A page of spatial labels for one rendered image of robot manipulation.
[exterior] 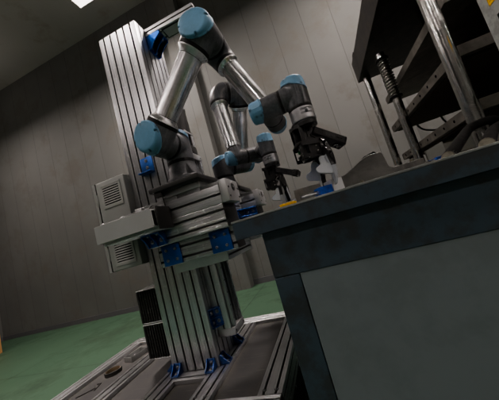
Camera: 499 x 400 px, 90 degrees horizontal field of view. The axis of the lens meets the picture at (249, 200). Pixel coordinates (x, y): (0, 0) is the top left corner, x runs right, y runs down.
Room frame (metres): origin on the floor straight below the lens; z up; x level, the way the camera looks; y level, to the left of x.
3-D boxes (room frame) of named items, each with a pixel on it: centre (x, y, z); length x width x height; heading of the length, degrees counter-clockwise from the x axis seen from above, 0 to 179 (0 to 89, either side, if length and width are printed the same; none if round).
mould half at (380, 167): (1.13, -0.47, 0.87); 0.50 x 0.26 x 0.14; 73
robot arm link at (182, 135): (1.03, 0.24, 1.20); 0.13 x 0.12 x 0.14; 163
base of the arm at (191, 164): (1.04, 0.24, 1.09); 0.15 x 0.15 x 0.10
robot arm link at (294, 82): (0.75, -0.23, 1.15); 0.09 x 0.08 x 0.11; 73
